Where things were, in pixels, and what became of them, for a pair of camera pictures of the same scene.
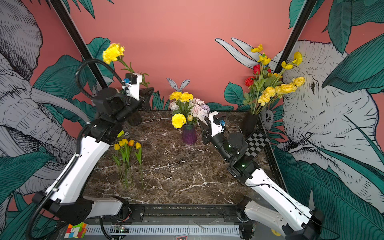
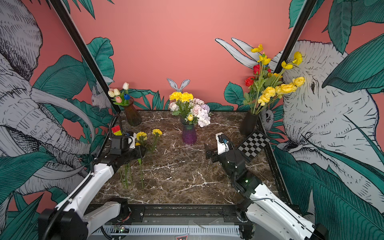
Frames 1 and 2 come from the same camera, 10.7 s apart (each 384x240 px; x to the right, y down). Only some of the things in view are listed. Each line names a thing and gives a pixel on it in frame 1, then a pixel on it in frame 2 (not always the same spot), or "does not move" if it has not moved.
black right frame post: (299, 24) does not move
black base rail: (170, 214) does not move
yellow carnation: (178, 120) → (142, 134)
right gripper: (207, 138) → (210, 154)
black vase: (248, 124) does not move
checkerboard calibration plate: (255, 143) does not move
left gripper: (143, 99) → (140, 152)
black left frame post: (80, 44) does not move
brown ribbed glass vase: (135, 118) does not move
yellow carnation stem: (113, 52) → (157, 132)
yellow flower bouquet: (264, 87) does not move
